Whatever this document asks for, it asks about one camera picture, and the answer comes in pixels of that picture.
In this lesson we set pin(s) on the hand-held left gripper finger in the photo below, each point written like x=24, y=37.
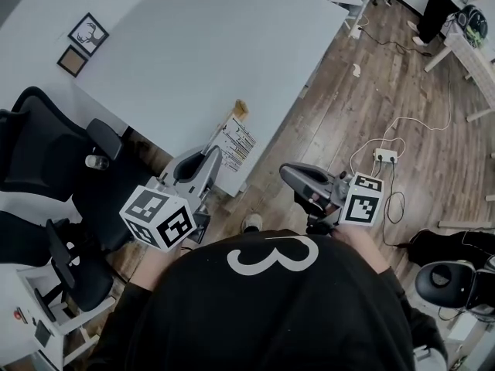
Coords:
x=209, y=142

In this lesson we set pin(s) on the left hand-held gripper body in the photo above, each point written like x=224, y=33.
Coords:
x=162, y=211

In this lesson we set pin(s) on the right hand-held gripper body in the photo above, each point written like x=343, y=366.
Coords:
x=361, y=203

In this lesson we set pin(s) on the white printed card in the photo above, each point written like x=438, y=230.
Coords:
x=237, y=145

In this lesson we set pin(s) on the wooden card holder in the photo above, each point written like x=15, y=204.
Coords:
x=240, y=108

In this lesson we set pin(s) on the person's right forearm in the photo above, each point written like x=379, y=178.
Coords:
x=361, y=246

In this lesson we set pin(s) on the person's left forearm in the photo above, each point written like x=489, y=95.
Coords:
x=149, y=265

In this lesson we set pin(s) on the white power strip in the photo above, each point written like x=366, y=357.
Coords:
x=385, y=155

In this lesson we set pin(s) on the clear glass cup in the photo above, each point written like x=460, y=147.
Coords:
x=96, y=162

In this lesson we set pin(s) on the person's light shoe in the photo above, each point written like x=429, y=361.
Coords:
x=251, y=222

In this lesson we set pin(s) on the black bag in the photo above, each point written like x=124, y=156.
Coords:
x=452, y=246

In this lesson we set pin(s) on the black armrest office chair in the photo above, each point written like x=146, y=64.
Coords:
x=69, y=269

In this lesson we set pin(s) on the white scrap on floor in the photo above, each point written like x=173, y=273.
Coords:
x=356, y=70

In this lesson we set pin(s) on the black mesh office chair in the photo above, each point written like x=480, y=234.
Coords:
x=42, y=145

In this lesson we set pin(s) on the person's black printed shirt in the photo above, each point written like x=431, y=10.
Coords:
x=270, y=307

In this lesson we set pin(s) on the black framed cork board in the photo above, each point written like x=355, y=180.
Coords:
x=72, y=61

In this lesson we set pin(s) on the black framed deer picture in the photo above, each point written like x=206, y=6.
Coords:
x=88, y=34

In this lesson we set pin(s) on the white equipment cart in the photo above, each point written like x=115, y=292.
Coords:
x=36, y=323

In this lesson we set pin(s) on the black flat device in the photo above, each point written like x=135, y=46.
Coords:
x=41, y=334

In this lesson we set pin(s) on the red push button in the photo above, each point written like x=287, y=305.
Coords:
x=18, y=314

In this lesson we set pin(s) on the white side table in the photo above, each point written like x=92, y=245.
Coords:
x=470, y=58

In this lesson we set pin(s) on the black backpack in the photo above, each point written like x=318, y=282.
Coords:
x=472, y=18

